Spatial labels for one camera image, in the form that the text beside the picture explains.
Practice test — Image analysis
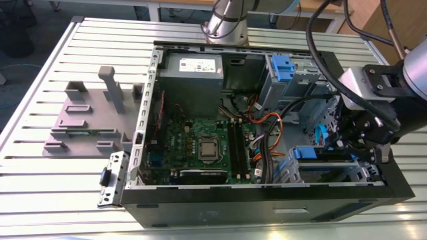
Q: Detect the hinged metal slot bracket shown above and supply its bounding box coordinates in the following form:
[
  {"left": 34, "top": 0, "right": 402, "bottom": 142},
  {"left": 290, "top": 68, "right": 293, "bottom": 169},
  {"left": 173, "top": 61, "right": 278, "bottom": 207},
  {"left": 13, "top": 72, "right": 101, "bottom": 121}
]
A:
[{"left": 96, "top": 151, "right": 130, "bottom": 208}]

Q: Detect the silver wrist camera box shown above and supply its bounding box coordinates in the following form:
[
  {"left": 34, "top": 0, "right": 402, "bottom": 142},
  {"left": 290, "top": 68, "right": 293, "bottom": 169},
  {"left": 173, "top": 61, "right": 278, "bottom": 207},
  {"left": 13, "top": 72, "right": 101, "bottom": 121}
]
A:
[{"left": 337, "top": 66, "right": 397, "bottom": 111}]

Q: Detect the thick black cable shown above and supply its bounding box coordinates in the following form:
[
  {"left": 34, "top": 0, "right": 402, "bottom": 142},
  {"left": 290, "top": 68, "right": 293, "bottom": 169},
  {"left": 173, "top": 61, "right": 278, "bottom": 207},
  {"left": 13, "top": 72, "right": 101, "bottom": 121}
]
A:
[{"left": 258, "top": 93, "right": 340, "bottom": 185}]

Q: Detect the grey parts rack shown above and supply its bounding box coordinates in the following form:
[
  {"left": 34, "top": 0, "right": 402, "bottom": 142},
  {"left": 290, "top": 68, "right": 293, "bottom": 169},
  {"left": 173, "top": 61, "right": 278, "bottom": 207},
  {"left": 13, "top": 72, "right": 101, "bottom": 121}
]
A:
[{"left": 42, "top": 66, "right": 148, "bottom": 159}]

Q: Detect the green RAM stick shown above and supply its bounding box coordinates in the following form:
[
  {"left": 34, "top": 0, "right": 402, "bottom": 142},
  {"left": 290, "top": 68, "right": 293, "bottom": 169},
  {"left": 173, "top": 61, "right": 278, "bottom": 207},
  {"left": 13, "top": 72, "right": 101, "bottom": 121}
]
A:
[{"left": 65, "top": 128, "right": 101, "bottom": 137}]

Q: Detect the black graphics card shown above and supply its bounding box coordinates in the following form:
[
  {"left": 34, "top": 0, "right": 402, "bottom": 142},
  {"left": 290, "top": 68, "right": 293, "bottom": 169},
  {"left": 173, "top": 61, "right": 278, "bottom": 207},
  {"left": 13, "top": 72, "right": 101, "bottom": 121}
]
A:
[{"left": 169, "top": 169, "right": 229, "bottom": 186}]

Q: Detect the green motherboard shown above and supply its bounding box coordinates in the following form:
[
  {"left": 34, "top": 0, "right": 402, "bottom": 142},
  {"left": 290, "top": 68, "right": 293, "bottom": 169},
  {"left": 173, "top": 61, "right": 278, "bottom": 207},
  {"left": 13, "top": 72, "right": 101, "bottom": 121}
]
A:
[{"left": 144, "top": 118, "right": 264, "bottom": 186}]

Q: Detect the black office chair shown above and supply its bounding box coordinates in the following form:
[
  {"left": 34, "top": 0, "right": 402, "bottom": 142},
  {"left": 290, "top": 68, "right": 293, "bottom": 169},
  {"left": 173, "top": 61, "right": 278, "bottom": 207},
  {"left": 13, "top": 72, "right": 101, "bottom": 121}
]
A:
[{"left": 0, "top": 0, "right": 37, "bottom": 60}]

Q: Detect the CPU socket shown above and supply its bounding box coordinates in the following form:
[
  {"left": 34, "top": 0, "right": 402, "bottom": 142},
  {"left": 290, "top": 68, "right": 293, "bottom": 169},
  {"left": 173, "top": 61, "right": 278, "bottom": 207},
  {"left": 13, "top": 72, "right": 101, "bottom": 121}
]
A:
[{"left": 196, "top": 134, "right": 221, "bottom": 165}]

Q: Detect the black RAM slot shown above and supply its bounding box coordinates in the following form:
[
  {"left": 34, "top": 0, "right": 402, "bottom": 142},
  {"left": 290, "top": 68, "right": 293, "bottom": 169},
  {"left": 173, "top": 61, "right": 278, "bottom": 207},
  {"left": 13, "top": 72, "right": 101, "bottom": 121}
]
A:
[
  {"left": 226, "top": 118, "right": 242, "bottom": 180},
  {"left": 234, "top": 118, "right": 252, "bottom": 180}
]

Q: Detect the blue data wire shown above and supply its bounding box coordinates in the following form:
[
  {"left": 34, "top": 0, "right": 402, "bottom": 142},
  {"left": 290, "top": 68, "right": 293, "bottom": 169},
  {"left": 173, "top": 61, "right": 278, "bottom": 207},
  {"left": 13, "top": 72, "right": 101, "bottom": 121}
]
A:
[{"left": 314, "top": 124, "right": 330, "bottom": 146}]

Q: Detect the wooden top desk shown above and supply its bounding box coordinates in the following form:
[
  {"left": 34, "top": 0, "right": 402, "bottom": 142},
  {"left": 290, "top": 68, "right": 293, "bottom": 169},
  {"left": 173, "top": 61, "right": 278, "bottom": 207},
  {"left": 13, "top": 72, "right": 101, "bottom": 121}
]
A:
[{"left": 132, "top": 0, "right": 354, "bottom": 35}]

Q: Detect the blue plastic bay carrier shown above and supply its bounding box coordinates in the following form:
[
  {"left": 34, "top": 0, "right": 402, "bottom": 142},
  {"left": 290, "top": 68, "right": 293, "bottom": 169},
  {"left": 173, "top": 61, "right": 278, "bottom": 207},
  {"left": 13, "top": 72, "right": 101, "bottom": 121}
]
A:
[{"left": 270, "top": 54, "right": 296, "bottom": 82}]

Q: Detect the red black twisted wire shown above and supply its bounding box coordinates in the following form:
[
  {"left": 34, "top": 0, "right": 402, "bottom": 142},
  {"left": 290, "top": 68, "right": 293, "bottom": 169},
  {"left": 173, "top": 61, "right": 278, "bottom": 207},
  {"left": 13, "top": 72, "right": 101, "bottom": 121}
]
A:
[{"left": 150, "top": 90, "right": 166, "bottom": 145}]

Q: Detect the orange yellow power wire bundle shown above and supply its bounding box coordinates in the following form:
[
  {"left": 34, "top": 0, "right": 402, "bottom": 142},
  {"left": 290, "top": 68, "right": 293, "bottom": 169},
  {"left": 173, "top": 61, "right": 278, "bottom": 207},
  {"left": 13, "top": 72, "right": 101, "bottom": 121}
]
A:
[{"left": 248, "top": 112, "right": 285, "bottom": 157}]

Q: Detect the silver CPU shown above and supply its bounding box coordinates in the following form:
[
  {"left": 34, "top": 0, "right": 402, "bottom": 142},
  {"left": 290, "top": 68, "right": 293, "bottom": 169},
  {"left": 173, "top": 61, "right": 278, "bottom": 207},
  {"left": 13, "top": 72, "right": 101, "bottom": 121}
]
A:
[{"left": 198, "top": 142, "right": 217, "bottom": 156}]

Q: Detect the black open PC case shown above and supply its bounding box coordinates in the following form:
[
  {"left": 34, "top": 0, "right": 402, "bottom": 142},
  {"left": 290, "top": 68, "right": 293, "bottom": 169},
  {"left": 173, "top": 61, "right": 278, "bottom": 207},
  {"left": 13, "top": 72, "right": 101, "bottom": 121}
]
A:
[{"left": 117, "top": 39, "right": 416, "bottom": 228}]

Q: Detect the metal disk bay cage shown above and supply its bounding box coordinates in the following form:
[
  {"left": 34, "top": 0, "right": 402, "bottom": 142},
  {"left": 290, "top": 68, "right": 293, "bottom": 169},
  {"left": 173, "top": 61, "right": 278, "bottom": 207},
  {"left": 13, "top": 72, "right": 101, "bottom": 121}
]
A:
[{"left": 257, "top": 53, "right": 340, "bottom": 121}]

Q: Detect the wooden cabinet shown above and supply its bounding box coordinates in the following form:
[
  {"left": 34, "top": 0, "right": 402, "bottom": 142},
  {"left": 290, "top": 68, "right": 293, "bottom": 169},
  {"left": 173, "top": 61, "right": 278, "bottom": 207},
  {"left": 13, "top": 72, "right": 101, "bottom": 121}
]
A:
[{"left": 337, "top": 0, "right": 427, "bottom": 67}]

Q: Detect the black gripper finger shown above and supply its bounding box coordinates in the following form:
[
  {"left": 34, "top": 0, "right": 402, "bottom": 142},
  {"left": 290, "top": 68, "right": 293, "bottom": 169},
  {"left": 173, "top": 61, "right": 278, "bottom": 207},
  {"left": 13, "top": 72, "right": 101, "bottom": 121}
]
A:
[
  {"left": 345, "top": 142, "right": 390, "bottom": 166},
  {"left": 324, "top": 107, "right": 394, "bottom": 151}
]

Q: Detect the perforated metal disk bay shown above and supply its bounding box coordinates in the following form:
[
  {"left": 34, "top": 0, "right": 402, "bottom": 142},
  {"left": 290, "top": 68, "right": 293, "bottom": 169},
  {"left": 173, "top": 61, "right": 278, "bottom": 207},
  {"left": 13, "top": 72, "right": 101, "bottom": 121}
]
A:
[{"left": 288, "top": 144, "right": 382, "bottom": 185}]

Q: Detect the silver power supply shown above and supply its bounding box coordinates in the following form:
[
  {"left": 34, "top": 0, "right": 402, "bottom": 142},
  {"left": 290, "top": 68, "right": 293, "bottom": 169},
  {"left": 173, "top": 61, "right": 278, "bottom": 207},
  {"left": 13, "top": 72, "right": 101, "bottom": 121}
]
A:
[{"left": 156, "top": 52, "right": 224, "bottom": 121}]

